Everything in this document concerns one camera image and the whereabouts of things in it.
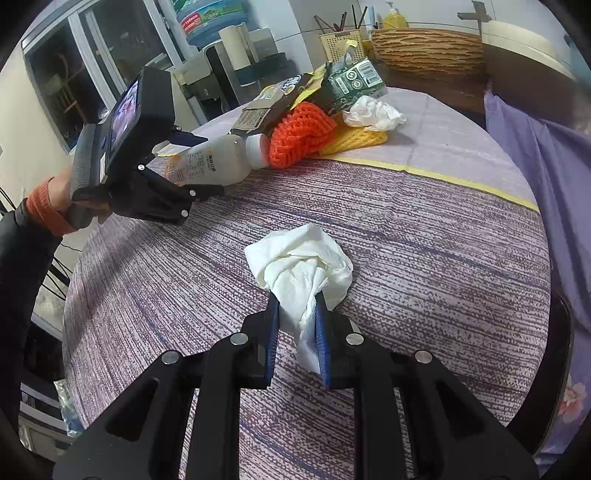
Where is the person's left hand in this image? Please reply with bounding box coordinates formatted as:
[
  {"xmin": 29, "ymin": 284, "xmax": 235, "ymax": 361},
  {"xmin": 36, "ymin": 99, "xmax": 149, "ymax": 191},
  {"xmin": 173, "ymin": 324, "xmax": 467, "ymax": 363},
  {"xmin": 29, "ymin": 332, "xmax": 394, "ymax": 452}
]
[{"xmin": 47, "ymin": 167, "xmax": 75, "ymax": 214}]

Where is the small crumpled white tissue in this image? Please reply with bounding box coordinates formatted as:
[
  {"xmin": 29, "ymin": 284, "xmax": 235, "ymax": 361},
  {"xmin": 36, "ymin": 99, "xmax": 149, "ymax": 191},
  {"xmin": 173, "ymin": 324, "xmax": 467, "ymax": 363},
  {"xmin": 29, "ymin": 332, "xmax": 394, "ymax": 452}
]
[{"xmin": 342, "ymin": 95, "xmax": 407, "ymax": 132}]

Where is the person's left forearm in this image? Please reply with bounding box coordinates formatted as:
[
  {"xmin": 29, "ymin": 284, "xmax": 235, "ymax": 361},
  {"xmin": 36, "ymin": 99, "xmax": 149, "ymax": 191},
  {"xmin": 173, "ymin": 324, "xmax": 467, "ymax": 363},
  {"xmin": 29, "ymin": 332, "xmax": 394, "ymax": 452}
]
[{"xmin": 0, "ymin": 179, "xmax": 78, "ymax": 418}]

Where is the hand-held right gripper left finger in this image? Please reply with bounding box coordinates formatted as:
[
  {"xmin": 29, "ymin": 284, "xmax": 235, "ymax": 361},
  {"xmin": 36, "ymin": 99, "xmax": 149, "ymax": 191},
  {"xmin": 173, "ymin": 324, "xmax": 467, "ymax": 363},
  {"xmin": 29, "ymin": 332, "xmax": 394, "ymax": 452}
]
[{"xmin": 53, "ymin": 293, "xmax": 282, "ymax": 480}]

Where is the purple floral cloth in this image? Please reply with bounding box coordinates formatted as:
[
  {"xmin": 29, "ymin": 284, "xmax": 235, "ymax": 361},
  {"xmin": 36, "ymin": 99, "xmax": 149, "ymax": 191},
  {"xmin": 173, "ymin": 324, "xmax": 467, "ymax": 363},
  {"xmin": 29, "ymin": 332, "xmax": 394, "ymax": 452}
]
[{"xmin": 484, "ymin": 78, "xmax": 591, "ymax": 474}]

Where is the brown pot with white lid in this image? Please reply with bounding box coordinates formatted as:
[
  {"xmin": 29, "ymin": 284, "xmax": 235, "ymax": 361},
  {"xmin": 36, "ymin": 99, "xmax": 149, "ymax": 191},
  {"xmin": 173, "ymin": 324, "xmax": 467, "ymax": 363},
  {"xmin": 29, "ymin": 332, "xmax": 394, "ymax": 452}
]
[{"xmin": 480, "ymin": 21, "xmax": 579, "ymax": 95}]

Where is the cream paper roll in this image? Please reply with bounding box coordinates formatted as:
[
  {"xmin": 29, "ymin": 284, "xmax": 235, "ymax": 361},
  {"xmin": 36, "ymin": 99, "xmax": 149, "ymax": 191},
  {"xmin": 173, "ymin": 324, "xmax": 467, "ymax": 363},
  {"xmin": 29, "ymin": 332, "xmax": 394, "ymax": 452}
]
[{"xmin": 218, "ymin": 23, "xmax": 260, "ymax": 71}]

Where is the purple striped tablecloth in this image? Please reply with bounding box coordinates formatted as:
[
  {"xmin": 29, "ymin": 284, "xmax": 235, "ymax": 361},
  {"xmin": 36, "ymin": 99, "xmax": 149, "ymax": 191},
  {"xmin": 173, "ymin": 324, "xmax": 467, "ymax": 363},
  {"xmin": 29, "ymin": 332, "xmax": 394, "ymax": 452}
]
[{"xmin": 62, "ymin": 83, "xmax": 553, "ymax": 480}]

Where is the white water dispenser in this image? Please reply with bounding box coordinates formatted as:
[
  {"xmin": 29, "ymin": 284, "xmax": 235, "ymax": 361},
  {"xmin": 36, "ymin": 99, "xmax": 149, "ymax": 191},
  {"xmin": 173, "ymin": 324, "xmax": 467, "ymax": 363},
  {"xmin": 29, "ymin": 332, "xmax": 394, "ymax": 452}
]
[{"xmin": 173, "ymin": 44, "xmax": 289, "ymax": 126}]

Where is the white plastic bottle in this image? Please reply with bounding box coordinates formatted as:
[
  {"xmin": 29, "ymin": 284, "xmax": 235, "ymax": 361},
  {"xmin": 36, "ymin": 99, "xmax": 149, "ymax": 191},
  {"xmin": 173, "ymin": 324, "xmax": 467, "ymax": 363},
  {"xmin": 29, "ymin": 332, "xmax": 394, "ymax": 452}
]
[{"xmin": 165, "ymin": 134, "xmax": 271, "ymax": 188}]

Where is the metal faucet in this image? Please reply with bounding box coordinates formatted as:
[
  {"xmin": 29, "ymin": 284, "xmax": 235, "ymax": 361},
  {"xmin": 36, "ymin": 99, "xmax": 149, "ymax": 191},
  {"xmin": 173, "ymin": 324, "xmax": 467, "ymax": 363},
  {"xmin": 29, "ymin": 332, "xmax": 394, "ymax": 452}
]
[{"xmin": 457, "ymin": 0, "xmax": 493, "ymax": 34}]

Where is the wooden counter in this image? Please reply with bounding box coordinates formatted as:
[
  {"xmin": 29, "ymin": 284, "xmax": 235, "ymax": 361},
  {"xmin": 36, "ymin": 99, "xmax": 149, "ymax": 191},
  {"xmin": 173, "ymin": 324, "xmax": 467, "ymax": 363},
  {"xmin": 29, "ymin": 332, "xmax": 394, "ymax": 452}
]
[{"xmin": 382, "ymin": 69, "xmax": 486, "ymax": 114}]

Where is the yellow soap pump bottle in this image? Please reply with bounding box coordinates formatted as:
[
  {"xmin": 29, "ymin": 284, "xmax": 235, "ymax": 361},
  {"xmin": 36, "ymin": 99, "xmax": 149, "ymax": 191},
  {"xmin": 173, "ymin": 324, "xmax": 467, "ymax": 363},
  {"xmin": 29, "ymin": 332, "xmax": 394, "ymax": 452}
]
[{"xmin": 383, "ymin": 0, "xmax": 410, "ymax": 30}]

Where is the large white tissue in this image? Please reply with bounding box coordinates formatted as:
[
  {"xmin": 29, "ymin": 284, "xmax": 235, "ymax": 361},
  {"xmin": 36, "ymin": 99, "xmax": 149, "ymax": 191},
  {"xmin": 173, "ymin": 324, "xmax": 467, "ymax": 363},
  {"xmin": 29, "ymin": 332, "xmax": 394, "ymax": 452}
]
[{"xmin": 244, "ymin": 224, "xmax": 354, "ymax": 374}]

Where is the orange foam fruit net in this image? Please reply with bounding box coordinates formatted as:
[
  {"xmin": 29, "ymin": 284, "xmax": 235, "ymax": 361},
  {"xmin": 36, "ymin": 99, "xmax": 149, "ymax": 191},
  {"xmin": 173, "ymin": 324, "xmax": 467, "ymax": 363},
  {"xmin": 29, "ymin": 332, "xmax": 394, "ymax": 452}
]
[{"xmin": 268, "ymin": 102, "xmax": 338, "ymax": 169}]

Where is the wicker basket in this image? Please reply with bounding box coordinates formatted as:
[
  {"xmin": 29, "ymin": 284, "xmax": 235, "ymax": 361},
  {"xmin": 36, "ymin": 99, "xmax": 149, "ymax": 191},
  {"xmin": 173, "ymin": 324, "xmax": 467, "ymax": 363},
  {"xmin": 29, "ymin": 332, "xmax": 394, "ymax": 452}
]
[{"xmin": 369, "ymin": 28, "xmax": 485, "ymax": 78}]

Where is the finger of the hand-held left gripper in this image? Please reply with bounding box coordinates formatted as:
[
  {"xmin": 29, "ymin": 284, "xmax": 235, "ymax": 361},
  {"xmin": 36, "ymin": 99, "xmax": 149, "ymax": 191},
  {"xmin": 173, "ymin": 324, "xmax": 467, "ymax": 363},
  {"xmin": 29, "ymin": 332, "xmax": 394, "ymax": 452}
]
[
  {"xmin": 110, "ymin": 164, "xmax": 227, "ymax": 226},
  {"xmin": 154, "ymin": 129, "xmax": 209, "ymax": 158}
]

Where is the dark teal round container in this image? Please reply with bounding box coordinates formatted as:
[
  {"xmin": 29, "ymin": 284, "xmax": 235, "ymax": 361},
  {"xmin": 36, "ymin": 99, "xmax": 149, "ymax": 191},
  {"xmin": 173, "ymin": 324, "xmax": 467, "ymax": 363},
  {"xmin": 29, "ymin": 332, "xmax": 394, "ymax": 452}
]
[{"xmin": 235, "ymin": 53, "xmax": 290, "ymax": 87}]

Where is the brown snack bag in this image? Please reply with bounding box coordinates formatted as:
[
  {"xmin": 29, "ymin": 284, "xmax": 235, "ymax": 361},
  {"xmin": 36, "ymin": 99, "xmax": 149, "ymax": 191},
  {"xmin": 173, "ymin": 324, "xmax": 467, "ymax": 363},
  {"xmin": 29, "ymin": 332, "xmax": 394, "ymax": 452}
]
[{"xmin": 230, "ymin": 65, "xmax": 334, "ymax": 137}]

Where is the yellow cloth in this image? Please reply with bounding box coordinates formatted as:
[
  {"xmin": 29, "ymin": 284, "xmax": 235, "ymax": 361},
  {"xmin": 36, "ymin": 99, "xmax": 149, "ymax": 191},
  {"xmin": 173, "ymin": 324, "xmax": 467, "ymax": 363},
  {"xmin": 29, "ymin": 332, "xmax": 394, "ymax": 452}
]
[{"xmin": 318, "ymin": 113, "xmax": 389, "ymax": 156}]

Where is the blue water jug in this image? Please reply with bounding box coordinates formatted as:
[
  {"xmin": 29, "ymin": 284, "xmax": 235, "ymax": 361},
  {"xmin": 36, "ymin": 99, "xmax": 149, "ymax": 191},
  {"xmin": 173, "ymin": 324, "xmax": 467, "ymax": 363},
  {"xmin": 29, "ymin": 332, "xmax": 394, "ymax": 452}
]
[{"xmin": 173, "ymin": 0, "xmax": 253, "ymax": 48}]

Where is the beige perforated utensil holder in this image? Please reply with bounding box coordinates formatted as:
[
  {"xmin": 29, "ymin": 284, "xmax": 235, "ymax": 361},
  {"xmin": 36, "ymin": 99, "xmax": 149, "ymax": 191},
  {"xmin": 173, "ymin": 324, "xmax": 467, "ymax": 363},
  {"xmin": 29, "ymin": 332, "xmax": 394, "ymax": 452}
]
[{"xmin": 321, "ymin": 30, "xmax": 364, "ymax": 66}]

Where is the window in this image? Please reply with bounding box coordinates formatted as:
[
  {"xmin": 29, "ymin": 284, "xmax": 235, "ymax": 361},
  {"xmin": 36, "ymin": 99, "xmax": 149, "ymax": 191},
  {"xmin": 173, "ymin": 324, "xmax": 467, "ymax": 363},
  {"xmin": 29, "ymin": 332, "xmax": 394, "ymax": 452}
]
[{"xmin": 21, "ymin": 0, "xmax": 186, "ymax": 154}]

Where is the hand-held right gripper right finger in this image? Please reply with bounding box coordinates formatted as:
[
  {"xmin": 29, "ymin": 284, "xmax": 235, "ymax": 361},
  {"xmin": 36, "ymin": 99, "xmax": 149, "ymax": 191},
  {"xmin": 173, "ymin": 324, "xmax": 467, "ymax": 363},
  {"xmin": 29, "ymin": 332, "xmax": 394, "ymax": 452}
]
[{"xmin": 314, "ymin": 293, "xmax": 539, "ymax": 480}]

